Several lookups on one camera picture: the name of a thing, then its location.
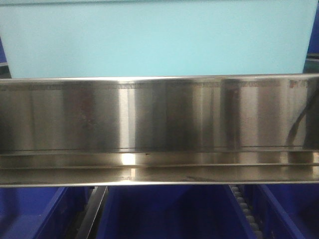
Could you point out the dark blue bin lower left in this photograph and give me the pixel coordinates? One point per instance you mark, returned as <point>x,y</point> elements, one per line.
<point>39,213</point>

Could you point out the steel shelf front beam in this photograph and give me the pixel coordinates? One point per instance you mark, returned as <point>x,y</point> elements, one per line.
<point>159,130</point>

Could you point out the dark blue bin lower middle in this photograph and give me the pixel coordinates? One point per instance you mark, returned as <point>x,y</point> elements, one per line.
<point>173,212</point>

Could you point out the lower white roller track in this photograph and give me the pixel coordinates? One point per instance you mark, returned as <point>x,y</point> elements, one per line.
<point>246,210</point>

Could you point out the dark blue bin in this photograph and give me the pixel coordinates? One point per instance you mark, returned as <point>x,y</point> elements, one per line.
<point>284,211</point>
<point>39,213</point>
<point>173,212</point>

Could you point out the light blue bin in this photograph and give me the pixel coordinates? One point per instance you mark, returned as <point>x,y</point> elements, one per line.
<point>100,38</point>

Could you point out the dark blue bin lower right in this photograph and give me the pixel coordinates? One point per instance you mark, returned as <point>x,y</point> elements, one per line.
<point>284,211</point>

